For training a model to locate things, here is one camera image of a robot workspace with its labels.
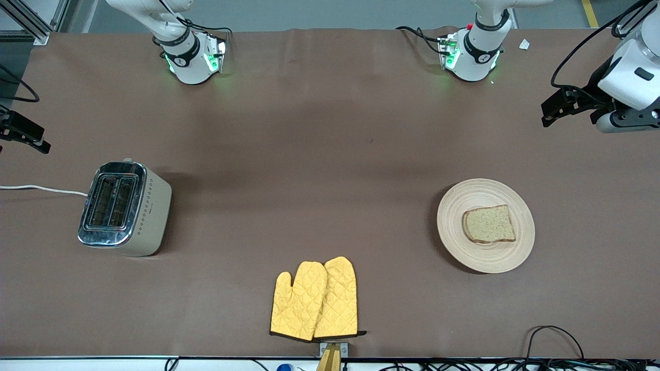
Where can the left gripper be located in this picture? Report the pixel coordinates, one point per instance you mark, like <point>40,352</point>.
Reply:
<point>593,88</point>

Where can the brown bread slice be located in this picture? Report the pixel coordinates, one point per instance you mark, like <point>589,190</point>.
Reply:
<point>490,224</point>

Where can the round wooden plate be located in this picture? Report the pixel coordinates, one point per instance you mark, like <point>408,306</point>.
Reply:
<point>464,247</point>

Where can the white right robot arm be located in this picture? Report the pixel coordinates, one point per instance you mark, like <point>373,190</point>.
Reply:
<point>185,56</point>

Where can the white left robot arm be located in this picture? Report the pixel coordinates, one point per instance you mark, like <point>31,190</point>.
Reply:
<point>477,51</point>

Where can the beige chrome two-slot toaster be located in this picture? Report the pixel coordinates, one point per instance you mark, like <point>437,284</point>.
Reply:
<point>149,216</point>

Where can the white paper scrap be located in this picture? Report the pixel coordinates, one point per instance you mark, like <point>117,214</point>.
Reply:
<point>524,44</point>

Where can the brown table cover mat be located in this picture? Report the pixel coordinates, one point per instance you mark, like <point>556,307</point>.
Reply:
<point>361,103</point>

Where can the yellow quilted oven mitt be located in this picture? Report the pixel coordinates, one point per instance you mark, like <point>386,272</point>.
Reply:
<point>299,304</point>
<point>340,299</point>

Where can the small blue object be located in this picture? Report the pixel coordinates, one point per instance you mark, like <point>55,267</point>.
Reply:
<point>284,368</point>

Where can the aluminium frame beam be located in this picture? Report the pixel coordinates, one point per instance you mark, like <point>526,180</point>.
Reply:
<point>31,20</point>

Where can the grey metal bracket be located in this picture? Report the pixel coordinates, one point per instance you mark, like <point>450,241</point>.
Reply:
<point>343,349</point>

